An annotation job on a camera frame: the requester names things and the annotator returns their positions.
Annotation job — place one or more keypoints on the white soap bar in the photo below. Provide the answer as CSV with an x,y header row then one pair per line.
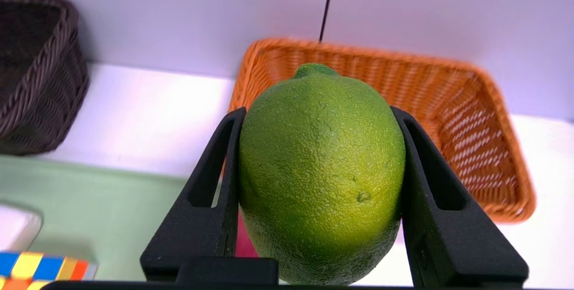
x,y
15,227

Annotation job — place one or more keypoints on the light green plastic tray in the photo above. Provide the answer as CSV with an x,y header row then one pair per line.
x,y
103,209

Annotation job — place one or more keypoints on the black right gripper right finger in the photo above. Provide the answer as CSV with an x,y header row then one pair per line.
x,y
453,245

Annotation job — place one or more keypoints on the green mango fruit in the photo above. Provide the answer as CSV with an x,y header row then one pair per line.
x,y
320,169

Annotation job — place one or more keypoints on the pink peach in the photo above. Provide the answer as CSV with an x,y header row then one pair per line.
x,y
244,240

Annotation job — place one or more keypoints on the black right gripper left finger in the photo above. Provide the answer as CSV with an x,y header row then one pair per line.
x,y
202,231

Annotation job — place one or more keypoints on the colourful puzzle cube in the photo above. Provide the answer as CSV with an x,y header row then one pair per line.
x,y
40,270

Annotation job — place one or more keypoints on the dark brown wicker basket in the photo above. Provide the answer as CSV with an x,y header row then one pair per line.
x,y
36,79

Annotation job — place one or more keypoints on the orange wicker basket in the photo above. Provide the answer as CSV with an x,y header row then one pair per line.
x,y
471,137

